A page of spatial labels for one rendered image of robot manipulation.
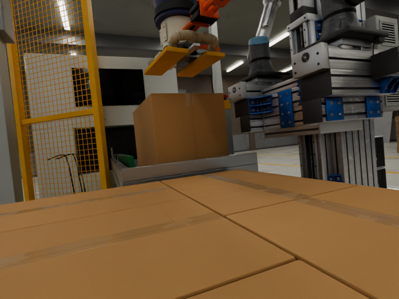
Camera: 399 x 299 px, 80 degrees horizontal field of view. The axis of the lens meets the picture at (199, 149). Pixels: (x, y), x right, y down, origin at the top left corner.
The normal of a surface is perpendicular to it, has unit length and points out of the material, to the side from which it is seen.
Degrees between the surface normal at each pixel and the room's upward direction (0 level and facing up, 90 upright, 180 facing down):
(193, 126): 90
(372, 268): 0
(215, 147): 90
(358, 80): 90
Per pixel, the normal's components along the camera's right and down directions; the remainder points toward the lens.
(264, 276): -0.10, -0.99
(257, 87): 0.39, -0.01
